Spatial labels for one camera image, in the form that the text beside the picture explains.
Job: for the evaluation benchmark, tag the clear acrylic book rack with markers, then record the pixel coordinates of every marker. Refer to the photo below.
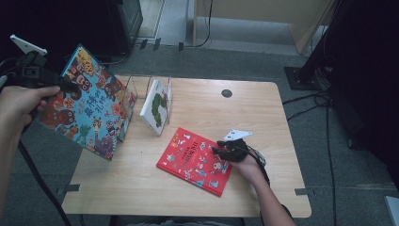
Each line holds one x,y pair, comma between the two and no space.
142,86

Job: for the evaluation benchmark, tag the grey tape strip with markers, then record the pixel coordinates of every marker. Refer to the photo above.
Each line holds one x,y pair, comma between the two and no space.
69,189
302,191

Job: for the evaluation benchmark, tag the white caterpillar picture book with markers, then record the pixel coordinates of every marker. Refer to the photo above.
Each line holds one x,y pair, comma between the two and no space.
155,106

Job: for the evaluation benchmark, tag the person's left hand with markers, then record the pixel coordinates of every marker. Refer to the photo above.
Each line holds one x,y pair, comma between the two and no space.
19,103

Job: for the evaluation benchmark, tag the black cabinet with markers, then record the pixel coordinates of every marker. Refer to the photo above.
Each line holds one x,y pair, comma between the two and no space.
125,22

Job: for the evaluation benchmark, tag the person's grey clothing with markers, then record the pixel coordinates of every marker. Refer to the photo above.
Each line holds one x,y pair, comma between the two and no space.
175,221

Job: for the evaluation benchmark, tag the person's right hand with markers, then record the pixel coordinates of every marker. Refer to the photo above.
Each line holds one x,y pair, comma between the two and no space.
249,171

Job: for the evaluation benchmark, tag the light wooden cabinet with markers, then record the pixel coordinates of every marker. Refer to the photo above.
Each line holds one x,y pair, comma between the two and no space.
251,9

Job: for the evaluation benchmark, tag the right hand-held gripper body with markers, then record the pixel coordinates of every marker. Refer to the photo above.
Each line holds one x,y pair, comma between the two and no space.
236,152

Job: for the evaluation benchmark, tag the black metal stand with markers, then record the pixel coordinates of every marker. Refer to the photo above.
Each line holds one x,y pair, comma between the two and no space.
309,70

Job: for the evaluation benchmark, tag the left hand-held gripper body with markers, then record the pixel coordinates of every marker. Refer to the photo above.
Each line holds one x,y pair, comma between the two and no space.
31,73

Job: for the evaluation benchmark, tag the black round table grommet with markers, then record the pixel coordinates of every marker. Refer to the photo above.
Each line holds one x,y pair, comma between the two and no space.
226,93

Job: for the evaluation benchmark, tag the red picture book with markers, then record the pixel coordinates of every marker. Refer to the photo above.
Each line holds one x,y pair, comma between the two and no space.
193,161

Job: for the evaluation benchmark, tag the light blue monster picture book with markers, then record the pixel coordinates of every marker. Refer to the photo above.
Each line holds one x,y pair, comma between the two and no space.
91,113

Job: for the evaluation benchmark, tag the white flat object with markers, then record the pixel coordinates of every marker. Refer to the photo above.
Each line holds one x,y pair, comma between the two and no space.
392,210

